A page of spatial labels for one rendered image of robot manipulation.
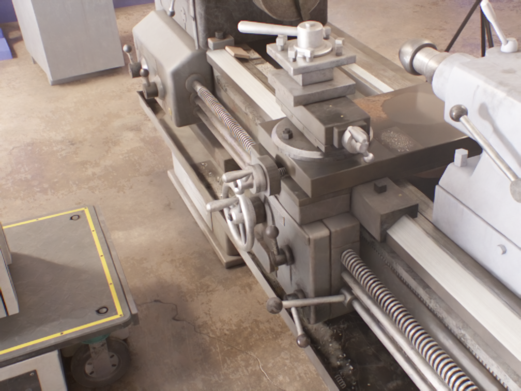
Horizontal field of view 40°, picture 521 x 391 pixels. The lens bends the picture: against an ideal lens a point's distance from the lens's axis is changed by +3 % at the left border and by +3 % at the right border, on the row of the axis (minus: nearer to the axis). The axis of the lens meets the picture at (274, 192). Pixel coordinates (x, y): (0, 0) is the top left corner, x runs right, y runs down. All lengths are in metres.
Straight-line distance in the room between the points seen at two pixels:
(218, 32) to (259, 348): 1.11
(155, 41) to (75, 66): 1.78
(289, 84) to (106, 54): 2.97
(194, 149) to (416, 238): 1.46
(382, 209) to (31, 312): 1.19
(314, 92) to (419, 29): 3.55
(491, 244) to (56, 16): 3.42
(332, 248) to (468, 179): 0.37
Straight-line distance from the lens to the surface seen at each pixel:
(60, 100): 4.43
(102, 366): 2.37
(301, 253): 1.70
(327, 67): 1.66
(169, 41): 2.75
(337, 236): 1.65
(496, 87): 1.48
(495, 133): 1.46
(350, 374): 1.84
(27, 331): 2.24
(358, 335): 1.94
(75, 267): 2.43
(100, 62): 4.60
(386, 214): 1.57
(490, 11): 1.57
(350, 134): 1.55
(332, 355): 1.89
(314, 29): 1.67
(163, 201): 3.27
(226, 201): 1.79
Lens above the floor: 1.76
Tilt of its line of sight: 33 degrees down
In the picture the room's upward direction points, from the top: 3 degrees counter-clockwise
